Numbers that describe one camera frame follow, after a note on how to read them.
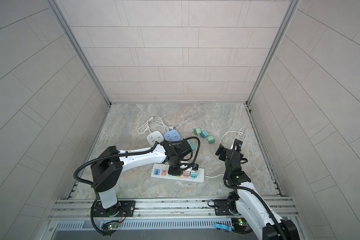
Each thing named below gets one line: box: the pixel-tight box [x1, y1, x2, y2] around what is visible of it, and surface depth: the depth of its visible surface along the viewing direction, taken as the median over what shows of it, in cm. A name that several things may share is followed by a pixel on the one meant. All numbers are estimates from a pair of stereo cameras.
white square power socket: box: [146, 130, 164, 146], surface depth 96 cm
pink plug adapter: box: [182, 170, 190, 179], surface depth 80 cm
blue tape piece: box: [214, 222, 233, 232], surface depth 67 cm
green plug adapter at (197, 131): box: [193, 127, 202, 136], surface depth 101 cm
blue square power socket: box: [164, 129, 181, 142], surface depth 96 cm
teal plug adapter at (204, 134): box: [200, 130, 209, 139], surface depth 99 cm
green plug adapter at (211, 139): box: [207, 135, 216, 145], surface depth 96 cm
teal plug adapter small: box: [190, 171, 199, 179], surface depth 80 cm
